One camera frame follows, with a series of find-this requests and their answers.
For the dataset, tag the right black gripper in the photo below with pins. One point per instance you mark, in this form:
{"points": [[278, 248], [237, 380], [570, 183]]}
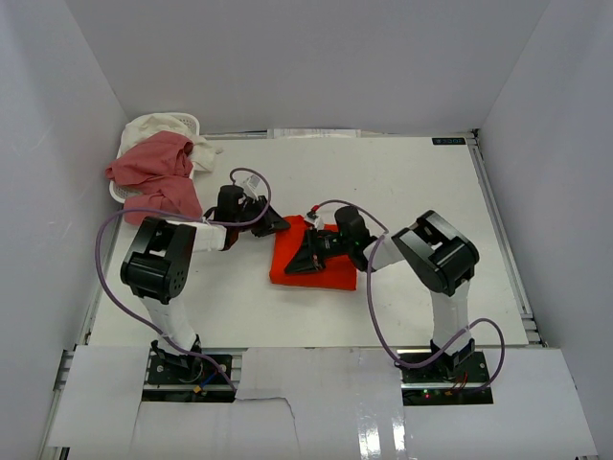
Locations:
{"points": [[308, 258]]}

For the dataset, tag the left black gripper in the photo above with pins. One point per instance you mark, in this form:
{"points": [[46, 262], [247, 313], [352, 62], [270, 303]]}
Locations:
{"points": [[272, 222]]}

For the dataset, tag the orange t-shirt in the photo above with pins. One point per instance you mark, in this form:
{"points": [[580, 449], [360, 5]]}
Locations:
{"points": [[339, 274]]}

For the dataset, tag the pink t-shirt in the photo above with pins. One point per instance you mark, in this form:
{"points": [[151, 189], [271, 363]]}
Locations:
{"points": [[158, 169]]}

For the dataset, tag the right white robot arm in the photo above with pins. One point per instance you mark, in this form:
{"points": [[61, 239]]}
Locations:
{"points": [[443, 259]]}

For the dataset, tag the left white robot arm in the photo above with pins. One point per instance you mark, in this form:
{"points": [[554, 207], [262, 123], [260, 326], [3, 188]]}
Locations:
{"points": [[157, 263]]}

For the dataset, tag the cream white t-shirt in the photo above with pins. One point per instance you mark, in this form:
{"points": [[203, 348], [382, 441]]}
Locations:
{"points": [[138, 130]]}

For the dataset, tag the white laundry basket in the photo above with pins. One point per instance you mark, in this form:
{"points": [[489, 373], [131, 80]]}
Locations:
{"points": [[121, 194]]}

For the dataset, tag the dark label sticker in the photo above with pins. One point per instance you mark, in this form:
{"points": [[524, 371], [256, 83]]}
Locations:
{"points": [[448, 141]]}

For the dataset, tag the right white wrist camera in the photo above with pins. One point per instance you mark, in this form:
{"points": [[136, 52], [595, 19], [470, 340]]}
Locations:
{"points": [[313, 220]]}

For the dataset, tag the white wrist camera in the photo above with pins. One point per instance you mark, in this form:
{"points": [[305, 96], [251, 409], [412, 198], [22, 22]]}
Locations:
{"points": [[313, 220], [250, 185]]}

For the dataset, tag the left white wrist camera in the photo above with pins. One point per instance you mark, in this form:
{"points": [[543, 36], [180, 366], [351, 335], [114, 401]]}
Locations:
{"points": [[250, 185]]}

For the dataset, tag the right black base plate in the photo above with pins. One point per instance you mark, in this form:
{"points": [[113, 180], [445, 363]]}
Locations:
{"points": [[435, 386]]}

